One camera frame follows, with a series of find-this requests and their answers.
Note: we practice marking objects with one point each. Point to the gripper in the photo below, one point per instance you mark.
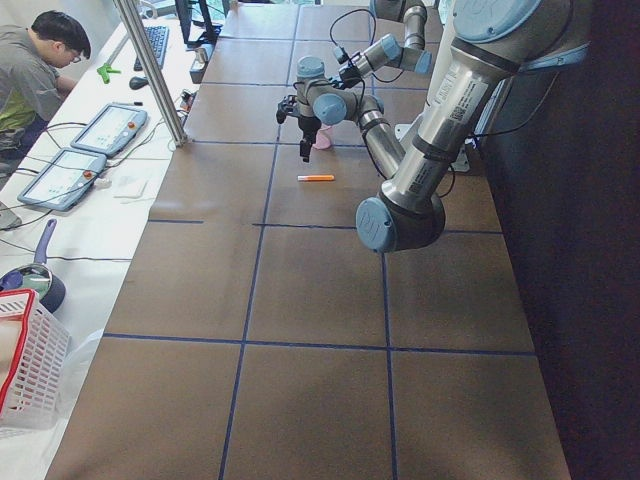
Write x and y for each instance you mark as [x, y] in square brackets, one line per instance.
[306, 126]
[351, 78]

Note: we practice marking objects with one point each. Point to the orange marker pen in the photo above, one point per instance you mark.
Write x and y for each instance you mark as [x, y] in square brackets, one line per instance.
[316, 178]

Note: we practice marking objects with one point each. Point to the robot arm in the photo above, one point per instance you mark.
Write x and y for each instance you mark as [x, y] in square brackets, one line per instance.
[387, 51]
[491, 41]

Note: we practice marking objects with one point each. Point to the pink mesh pen holder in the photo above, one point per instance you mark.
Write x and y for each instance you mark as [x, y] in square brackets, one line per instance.
[323, 138]

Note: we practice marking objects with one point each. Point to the black computer mouse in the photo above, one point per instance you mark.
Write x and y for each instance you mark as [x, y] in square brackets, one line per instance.
[137, 83]

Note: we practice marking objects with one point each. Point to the black keyboard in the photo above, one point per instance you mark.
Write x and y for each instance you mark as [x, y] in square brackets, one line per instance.
[158, 39]

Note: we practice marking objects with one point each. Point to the upper teach pendant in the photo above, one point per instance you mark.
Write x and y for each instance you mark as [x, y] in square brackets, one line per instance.
[111, 130]

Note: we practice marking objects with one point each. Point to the teach pendant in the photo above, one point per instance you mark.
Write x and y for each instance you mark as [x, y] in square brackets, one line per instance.
[111, 130]
[65, 180]

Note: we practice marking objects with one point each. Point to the green plastic tool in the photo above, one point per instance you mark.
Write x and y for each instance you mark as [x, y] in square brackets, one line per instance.
[105, 72]

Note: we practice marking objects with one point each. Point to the lower teach pendant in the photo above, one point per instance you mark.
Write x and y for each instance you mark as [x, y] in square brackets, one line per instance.
[65, 180]

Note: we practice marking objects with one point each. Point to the seated person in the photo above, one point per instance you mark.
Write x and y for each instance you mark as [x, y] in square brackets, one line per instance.
[32, 87]

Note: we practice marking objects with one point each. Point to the blue saucepan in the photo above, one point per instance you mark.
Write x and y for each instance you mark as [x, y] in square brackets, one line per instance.
[37, 276]

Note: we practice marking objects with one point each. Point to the white plastic basket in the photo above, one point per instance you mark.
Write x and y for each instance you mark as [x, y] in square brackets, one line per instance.
[34, 346]

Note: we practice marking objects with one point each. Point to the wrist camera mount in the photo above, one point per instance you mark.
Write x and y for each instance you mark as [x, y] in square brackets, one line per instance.
[287, 107]
[343, 57]

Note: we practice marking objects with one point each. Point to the aluminium frame post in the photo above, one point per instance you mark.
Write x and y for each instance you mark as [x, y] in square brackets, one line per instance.
[167, 83]

